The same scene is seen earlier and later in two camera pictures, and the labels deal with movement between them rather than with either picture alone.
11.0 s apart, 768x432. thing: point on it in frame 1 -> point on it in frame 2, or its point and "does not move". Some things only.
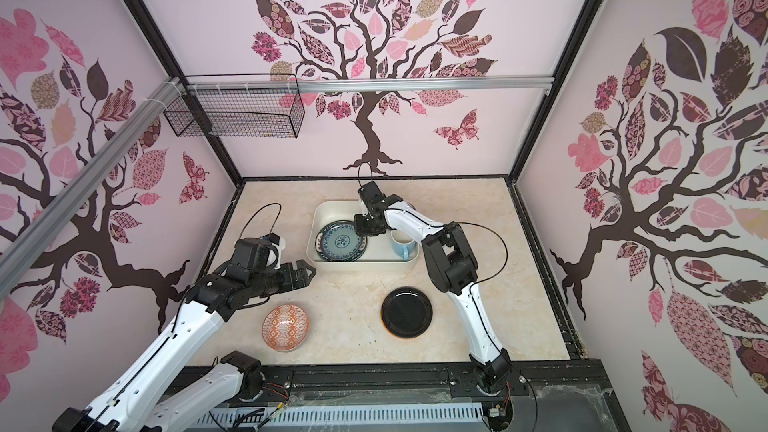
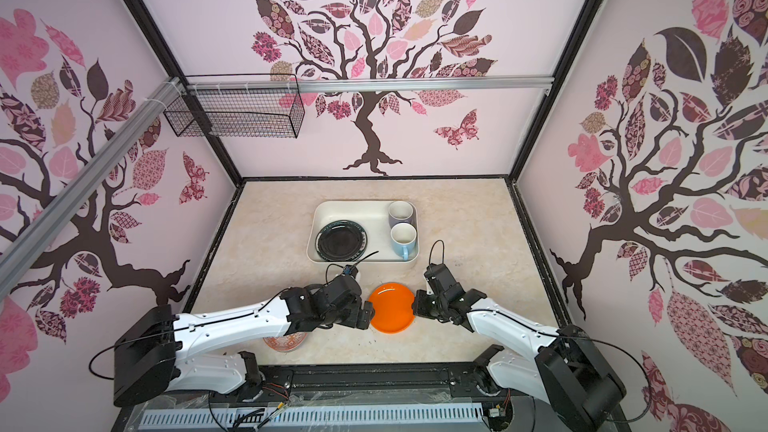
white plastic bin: x=378 y=251 does not move
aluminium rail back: x=360 y=85 does not move
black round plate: x=406 y=312 -> x=341 y=241
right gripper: x=360 y=228 -> x=419 y=304
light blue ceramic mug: x=402 y=244 does not move
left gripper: x=302 y=279 -> x=354 y=321
